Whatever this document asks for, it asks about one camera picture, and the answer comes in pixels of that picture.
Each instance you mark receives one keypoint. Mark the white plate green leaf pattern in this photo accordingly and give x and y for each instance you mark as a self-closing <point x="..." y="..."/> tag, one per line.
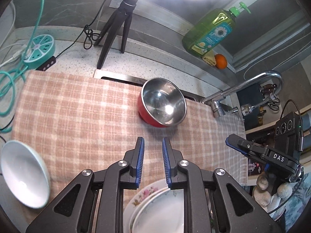
<point x="164" y="212"/>

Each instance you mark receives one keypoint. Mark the black scissors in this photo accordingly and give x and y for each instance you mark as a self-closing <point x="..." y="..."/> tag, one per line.
<point x="274" y="103"/>

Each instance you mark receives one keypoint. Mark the chrome kitchen faucet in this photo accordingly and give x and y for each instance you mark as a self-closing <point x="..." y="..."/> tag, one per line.
<point x="214" y="101"/>

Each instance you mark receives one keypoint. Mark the teal round power strip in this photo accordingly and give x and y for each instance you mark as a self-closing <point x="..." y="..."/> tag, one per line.
<point x="42" y="48"/>

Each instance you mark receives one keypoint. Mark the right gloved hand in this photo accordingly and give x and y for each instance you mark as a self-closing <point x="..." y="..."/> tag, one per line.
<point x="269" y="192"/>

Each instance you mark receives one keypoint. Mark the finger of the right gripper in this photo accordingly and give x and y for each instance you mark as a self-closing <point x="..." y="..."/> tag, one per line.
<point x="283" y="165"/>

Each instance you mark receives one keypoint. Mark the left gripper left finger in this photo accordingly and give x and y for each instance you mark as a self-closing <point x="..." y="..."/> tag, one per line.
<point x="93" y="200"/>

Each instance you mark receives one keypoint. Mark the pink floral white plate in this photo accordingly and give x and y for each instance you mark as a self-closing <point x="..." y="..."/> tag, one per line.
<point x="138" y="200"/>

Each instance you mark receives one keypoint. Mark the orange fruit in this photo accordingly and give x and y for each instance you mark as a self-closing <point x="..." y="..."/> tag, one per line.
<point x="221" y="61"/>

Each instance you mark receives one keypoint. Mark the light blue ceramic bowl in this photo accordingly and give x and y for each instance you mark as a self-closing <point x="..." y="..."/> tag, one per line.
<point x="25" y="174"/>

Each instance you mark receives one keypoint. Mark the plaid checkered cloth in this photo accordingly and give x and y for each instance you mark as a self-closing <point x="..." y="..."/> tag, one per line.
<point x="77" y="122"/>

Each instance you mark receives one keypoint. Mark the red steel-lined bowl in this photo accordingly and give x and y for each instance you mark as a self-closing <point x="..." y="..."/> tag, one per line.
<point x="161" y="104"/>

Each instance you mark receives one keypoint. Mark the green dish soap bottle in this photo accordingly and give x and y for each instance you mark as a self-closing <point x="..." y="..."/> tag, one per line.
<point x="211" y="30"/>

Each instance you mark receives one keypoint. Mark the yellow sponge cloth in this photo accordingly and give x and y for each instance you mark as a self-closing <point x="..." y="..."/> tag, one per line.
<point x="209" y="58"/>

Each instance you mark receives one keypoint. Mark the flexible spray hose head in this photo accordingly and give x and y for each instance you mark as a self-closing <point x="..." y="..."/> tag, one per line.
<point x="248" y="108"/>

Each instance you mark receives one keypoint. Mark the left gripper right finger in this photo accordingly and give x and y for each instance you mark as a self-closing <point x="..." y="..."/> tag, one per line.
<point x="213" y="200"/>

